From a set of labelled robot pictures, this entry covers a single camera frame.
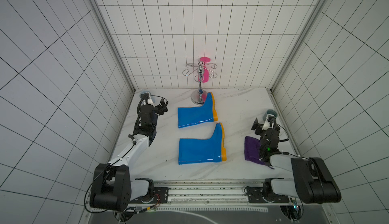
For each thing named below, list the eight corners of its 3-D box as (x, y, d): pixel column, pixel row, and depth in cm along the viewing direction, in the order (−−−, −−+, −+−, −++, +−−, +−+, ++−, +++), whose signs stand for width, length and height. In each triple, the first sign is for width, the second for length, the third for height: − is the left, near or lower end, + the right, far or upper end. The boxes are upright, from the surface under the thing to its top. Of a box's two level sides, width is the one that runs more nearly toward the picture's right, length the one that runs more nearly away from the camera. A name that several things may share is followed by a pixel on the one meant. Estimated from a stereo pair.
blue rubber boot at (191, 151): (178, 163, 84) (177, 160, 80) (181, 128, 99) (180, 123, 94) (226, 164, 84) (227, 160, 80) (221, 128, 99) (222, 123, 94)
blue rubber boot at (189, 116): (179, 127, 100) (178, 123, 95) (177, 101, 115) (176, 96, 110) (218, 123, 103) (219, 118, 98) (211, 98, 117) (212, 92, 113)
